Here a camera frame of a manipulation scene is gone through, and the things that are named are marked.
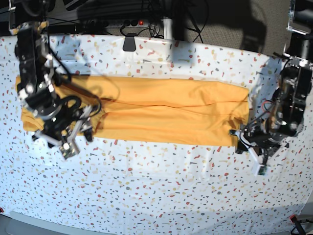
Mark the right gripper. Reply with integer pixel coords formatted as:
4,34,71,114
24,95,100,147

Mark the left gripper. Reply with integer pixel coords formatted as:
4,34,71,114
229,121,287,166

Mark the yellow T-shirt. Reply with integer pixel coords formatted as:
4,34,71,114
15,75,250,147

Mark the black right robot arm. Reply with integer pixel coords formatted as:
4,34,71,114
8,0,102,150

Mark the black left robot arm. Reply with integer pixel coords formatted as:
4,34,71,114
230,0,313,167

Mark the terrazzo patterned table cloth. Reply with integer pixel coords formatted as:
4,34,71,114
0,35,313,235

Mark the red clamp right corner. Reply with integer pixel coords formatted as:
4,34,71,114
289,215,297,224

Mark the black table clamp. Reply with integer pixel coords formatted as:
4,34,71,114
123,33,136,52

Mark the white power strip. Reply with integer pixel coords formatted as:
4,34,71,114
90,19,150,28

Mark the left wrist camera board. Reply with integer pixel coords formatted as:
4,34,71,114
253,163,268,176

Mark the white metal post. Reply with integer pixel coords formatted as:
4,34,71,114
163,18,173,40

